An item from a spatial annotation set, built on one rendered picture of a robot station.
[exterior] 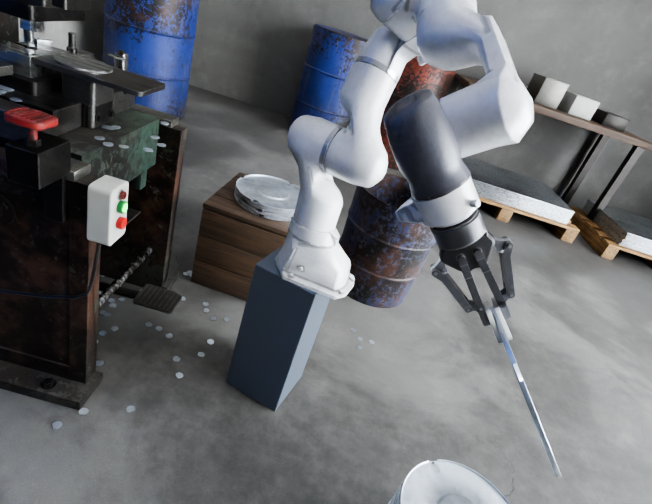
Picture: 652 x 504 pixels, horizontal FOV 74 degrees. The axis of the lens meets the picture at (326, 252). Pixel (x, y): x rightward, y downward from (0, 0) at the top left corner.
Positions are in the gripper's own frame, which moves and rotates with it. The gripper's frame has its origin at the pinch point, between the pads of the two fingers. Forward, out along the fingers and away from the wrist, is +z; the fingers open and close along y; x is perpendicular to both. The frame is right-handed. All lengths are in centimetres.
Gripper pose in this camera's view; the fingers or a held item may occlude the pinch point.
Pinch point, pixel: (497, 320)
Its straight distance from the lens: 78.3
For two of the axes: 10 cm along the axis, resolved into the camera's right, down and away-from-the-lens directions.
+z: 4.6, 8.2, 3.5
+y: 8.8, -3.7, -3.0
